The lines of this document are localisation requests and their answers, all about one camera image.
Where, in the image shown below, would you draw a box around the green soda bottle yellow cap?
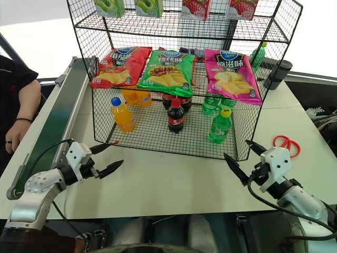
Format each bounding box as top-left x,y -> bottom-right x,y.
209,108 -> 234,144
202,92 -> 221,115
220,98 -> 237,111
249,42 -> 269,75

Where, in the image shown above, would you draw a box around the dark purple packet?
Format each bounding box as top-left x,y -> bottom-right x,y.
179,46 -> 206,63

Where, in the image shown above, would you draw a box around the cola bottle red cap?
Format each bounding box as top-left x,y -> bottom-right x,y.
180,96 -> 193,113
161,92 -> 176,110
167,99 -> 186,134

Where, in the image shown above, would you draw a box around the green potato chips bag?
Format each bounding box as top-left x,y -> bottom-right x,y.
136,49 -> 197,98

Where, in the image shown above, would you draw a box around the black cylindrical container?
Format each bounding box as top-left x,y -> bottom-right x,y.
264,60 -> 293,91

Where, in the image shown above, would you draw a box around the person's hand with ring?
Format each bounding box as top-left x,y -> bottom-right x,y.
5,120 -> 27,155

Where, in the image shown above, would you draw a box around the person's black shirt torso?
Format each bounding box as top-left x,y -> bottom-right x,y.
0,54 -> 40,152

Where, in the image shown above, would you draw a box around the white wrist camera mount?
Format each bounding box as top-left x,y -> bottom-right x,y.
65,141 -> 93,172
259,146 -> 292,193

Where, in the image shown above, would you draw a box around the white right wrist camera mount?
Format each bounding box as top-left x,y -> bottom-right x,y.
259,146 -> 292,193

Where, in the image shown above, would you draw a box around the green conveyor belt aluminium frame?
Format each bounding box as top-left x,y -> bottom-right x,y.
6,55 -> 98,201

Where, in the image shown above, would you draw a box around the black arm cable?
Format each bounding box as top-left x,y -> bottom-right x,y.
19,139 -> 74,185
246,168 -> 337,239

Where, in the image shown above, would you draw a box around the red potato chips bag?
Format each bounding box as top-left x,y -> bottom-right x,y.
90,46 -> 153,90

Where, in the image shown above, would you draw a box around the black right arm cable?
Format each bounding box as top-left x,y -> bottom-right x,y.
246,168 -> 337,239

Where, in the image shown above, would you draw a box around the green apple juice carton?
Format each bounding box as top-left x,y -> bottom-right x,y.
134,0 -> 164,19
94,0 -> 126,18

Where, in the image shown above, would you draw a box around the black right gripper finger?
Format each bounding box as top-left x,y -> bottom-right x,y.
245,139 -> 267,159
223,152 -> 249,187

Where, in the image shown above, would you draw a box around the red handled scissors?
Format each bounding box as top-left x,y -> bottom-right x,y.
273,134 -> 302,159

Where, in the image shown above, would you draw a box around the black and white sneaker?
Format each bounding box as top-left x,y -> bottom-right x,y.
306,106 -> 337,122

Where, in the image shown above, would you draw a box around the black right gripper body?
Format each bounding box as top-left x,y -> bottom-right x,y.
248,161 -> 271,184

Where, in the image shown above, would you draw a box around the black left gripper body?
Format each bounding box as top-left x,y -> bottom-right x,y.
78,157 -> 103,182

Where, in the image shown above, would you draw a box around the red strawberry milk carton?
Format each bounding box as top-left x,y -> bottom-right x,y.
227,0 -> 259,22
181,0 -> 213,22

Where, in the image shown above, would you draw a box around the orange soda bottle blue cap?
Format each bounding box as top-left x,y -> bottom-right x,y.
110,96 -> 136,133
121,89 -> 138,105
136,90 -> 153,107

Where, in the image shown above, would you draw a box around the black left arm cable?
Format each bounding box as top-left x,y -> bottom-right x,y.
19,139 -> 74,185

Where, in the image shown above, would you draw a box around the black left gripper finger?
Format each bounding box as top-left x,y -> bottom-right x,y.
90,142 -> 118,155
97,159 -> 124,180

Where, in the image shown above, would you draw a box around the black wire mesh rack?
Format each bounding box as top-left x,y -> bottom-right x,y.
65,0 -> 303,162

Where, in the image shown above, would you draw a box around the pink potato chips bag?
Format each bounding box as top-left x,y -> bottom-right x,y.
204,48 -> 263,106

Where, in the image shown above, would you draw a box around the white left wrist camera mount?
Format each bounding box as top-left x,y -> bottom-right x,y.
65,141 -> 93,172

